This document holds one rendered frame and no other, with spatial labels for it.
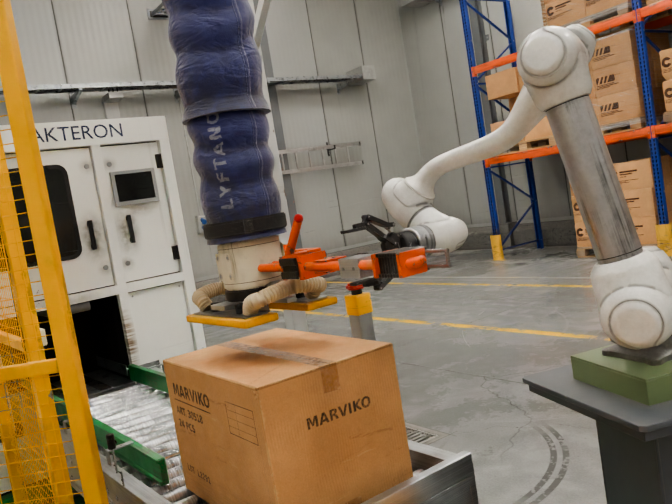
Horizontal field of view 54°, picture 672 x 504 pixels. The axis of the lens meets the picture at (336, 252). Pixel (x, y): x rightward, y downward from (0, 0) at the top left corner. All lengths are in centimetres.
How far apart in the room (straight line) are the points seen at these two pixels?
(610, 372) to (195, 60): 130
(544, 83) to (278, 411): 94
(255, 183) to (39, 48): 908
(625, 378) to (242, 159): 109
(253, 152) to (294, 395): 63
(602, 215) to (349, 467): 84
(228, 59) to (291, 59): 1053
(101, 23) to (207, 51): 930
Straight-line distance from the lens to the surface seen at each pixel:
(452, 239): 189
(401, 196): 194
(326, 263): 151
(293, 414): 158
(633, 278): 159
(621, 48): 930
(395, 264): 132
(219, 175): 175
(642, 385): 172
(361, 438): 171
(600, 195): 160
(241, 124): 175
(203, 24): 179
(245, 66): 178
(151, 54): 1117
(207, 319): 182
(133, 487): 216
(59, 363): 209
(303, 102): 1221
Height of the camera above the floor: 133
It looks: 4 degrees down
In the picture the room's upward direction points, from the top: 9 degrees counter-clockwise
